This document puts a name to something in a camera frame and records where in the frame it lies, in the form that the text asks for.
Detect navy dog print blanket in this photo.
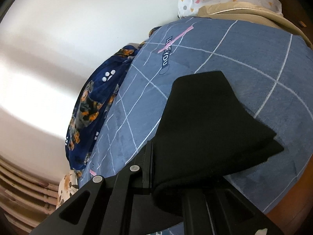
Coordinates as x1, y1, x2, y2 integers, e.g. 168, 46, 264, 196
65, 45, 139, 173

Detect black pants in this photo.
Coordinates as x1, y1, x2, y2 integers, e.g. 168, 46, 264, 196
152, 71, 283, 219

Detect blue grid bed sheet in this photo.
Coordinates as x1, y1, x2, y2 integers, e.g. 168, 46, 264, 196
78, 16, 309, 235

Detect brown wooden bed frame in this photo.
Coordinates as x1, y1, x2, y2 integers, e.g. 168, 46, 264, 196
264, 156, 312, 234

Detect white floral pillow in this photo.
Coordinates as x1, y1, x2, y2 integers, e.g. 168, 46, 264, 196
56, 170, 79, 209

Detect beige cloth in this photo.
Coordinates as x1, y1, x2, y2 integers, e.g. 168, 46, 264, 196
197, 2, 312, 48

